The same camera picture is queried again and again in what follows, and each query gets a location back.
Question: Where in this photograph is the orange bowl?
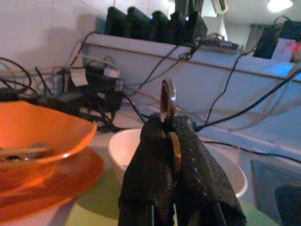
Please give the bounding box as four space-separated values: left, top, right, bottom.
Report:
0 101 98 165

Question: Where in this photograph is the white paper card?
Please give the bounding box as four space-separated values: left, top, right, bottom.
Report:
272 37 297 62

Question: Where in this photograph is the thin black cable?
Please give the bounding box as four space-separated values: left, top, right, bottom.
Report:
127 43 179 97

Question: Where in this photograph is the flat grey device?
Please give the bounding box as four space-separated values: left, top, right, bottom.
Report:
201 39 239 49

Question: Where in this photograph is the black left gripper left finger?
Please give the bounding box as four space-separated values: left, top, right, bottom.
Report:
117 114 176 226

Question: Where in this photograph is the green plate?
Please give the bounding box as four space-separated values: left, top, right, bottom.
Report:
74 167 280 226

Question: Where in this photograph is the white bowl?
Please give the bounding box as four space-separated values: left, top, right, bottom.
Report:
107 128 248 199

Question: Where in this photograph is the large black box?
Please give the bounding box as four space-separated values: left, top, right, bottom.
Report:
253 16 301 59

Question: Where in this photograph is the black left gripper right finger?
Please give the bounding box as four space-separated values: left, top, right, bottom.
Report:
173 114 247 226

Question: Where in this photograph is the looped black cable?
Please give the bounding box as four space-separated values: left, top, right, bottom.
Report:
0 57 33 91

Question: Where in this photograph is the orange plate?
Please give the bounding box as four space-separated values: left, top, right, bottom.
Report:
0 147 105 223

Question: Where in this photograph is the metal cutlery piece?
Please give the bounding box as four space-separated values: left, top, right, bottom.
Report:
0 142 56 163

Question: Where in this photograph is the round ceiling lamp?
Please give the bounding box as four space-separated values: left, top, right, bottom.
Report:
267 0 294 13

